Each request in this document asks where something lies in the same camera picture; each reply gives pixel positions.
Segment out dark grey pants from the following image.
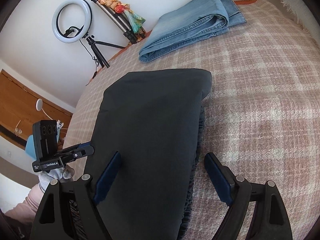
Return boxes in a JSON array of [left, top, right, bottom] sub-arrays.
[[85, 69, 212, 239]]

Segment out pink sleeved left forearm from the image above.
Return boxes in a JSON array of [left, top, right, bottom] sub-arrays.
[[4, 183, 44, 225]]

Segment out white gloved left hand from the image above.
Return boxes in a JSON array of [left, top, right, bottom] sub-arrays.
[[38, 165, 75, 193]]

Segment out blue plastic chair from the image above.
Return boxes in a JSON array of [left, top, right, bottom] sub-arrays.
[[25, 135, 36, 160]]

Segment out striped grey trouser leg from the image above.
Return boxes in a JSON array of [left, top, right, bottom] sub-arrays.
[[69, 200, 87, 240]]

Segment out white clip desk lamp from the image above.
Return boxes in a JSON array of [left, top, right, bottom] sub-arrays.
[[35, 97, 65, 131]]

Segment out wooden door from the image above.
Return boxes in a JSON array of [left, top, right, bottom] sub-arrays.
[[0, 70, 72, 149]]

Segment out black mini tripod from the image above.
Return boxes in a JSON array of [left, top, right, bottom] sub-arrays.
[[83, 35, 125, 68]]

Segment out pink checked bed blanket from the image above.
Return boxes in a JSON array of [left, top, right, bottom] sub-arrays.
[[64, 0, 319, 239]]

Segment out orange bed sheet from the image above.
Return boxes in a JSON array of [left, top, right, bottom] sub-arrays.
[[86, 0, 258, 86]]

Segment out folded silver tripod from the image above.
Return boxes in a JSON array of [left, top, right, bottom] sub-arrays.
[[91, 0, 146, 44]]

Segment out orange floral scarf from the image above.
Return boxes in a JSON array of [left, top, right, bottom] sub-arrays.
[[98, 0, 145, 34]]

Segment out folded blue jeans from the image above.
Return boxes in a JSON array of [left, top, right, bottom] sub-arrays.
[[138, 0, 248, 64]]

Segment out green white patterned pillow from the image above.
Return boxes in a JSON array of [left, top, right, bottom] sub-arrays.
[[280, 0, 319, 44]]

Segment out black ring light cable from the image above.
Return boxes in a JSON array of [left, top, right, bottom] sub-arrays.
[[79, 38, 99, 87]]

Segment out white ring light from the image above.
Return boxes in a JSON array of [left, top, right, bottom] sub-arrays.
[[52, 0, 93, 43]]

